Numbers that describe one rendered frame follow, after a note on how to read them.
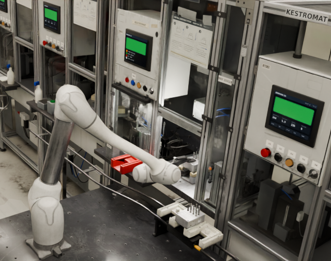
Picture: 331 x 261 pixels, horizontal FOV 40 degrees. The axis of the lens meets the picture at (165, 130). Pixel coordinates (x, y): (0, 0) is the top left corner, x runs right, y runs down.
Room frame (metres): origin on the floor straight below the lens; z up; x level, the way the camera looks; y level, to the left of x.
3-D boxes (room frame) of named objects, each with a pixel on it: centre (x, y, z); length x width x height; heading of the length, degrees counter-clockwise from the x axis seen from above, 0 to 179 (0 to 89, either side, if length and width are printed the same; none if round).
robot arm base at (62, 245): (1.96, 0.55, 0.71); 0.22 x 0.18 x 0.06; 42
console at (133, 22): (2.72, 0.13, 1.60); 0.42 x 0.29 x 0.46; 42
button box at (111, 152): (2.63, 0.32, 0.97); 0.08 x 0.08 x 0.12; 42
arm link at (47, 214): (1.98, 0.57, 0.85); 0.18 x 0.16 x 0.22; 23
